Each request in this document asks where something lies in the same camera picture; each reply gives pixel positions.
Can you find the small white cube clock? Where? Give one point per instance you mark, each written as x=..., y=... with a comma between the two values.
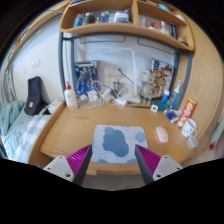
x=154, y=108

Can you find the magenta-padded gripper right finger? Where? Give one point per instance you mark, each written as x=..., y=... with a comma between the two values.
x=168, y=165

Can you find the black pen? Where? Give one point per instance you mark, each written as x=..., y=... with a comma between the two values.
x=140, y=106

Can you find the white charger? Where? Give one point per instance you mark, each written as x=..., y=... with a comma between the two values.
x=107, y=94
x=92, y=95

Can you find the blue tissue pack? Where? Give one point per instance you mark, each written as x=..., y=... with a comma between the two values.
x=172, y=115

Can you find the white bottle with red cap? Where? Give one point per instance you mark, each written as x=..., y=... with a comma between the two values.
x=70, y=100

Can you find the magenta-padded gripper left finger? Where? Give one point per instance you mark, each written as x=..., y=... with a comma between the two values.
x=58, y=166

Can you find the wooden shelf unit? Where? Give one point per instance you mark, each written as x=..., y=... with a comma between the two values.
x=126, y=29

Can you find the grey metal bed rail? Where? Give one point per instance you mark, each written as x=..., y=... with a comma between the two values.
x=6, y=90

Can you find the white blue-blotched mouse pad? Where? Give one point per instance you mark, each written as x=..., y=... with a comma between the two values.
x=116, y=143

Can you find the white desk lamp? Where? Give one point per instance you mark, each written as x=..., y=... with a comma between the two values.
x=134, y=73

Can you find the clear glass jar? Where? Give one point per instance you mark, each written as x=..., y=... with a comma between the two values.
x=118, y=88

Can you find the blue model kit box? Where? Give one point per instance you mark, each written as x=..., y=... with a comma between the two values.
x=86, y=76

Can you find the blue spray bottle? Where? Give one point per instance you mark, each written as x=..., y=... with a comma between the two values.
x=175, y=100

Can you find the plaid blanket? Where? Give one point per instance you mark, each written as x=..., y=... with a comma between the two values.
x=30, y=136

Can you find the pink computer mouse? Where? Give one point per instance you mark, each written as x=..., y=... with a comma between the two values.
x=162, y=134

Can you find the grey metal shelf frame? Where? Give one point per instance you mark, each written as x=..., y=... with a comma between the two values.
x=61, y=66

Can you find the red chips can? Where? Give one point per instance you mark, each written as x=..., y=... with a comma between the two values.
x=186, y=111

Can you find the white mug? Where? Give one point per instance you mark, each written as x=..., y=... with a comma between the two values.
x=188, y=127

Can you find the black backpack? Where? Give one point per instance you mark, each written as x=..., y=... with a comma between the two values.
x=34, y=96

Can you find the wooden robot figure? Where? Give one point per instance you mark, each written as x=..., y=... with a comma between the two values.
x=151, y=86

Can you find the white power strip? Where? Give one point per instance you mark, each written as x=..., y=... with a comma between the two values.
x=120, y=101

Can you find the white wall switch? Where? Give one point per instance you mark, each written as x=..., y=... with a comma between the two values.
x=36, y=63

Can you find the teal blanket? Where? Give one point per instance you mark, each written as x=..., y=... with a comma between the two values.
x=10, y=116

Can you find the teal round tin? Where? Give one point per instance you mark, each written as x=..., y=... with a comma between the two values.
x=160, y=105

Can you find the colourful picture box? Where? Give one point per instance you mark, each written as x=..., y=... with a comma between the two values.
x=163, y=75

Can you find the small frosted cup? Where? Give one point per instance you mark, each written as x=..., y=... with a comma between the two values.
x=192, y=142

